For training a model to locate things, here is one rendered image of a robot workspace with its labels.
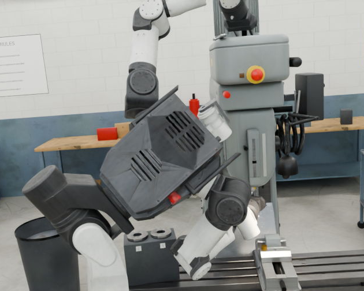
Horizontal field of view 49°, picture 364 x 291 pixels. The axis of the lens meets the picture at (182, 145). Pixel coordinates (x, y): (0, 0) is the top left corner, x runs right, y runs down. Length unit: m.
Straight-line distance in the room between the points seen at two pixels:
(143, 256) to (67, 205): 0.66
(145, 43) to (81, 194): 0.52
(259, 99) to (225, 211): 0.52
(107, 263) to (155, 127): 0.41
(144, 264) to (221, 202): 0.69
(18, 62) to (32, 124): 0.92
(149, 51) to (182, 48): 4.49
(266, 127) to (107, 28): 4.59
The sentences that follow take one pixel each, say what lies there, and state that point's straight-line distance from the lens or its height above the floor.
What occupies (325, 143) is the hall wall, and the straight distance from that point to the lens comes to 6.22.
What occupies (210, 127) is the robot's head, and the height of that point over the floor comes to 1.61.
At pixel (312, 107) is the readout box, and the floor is 1.58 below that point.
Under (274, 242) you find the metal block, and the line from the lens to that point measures 1.77.
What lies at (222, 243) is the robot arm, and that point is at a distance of 1.41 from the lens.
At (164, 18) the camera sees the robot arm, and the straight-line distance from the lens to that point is 1.39.
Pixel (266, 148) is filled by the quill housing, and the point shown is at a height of 1.47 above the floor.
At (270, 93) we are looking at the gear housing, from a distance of 1.50.
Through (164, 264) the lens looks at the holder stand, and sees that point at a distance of 1.74.
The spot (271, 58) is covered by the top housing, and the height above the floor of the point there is 1.81.
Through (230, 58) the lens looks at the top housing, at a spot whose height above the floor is 1.82.
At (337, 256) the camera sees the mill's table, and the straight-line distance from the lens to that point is 1.98.
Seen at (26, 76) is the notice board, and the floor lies 1.79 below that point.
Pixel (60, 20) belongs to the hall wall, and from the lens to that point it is 6.10.
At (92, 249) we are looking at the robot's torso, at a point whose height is 1.34.
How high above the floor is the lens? 1.82
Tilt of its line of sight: 12 degrees down
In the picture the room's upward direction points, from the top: 4 degrees counter-clockwise
